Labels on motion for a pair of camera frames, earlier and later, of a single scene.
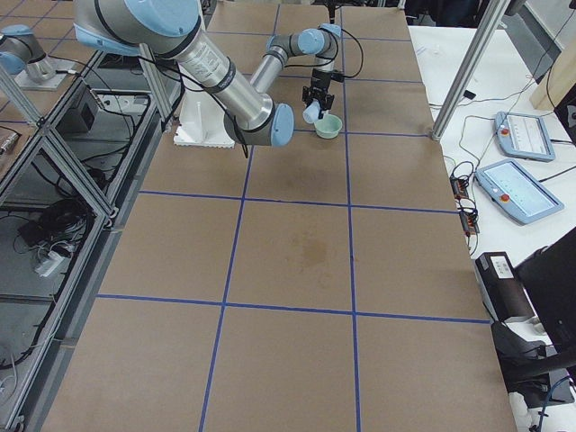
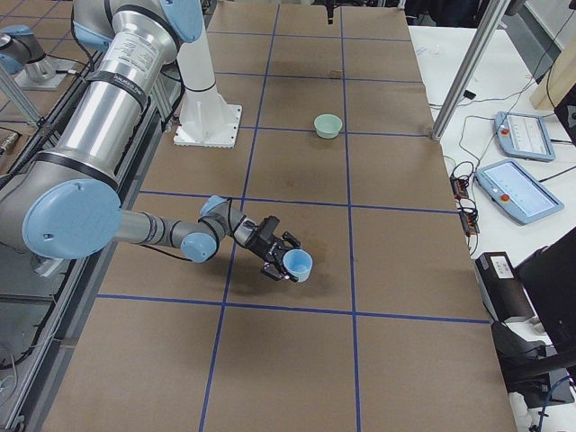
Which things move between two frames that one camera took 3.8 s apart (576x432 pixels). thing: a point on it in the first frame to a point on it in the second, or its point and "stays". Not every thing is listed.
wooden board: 558,81 stays
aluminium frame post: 470,66 stays
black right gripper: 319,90 to 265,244
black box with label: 504,289 stays
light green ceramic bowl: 328,126 stays
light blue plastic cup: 310,113 to 299,264
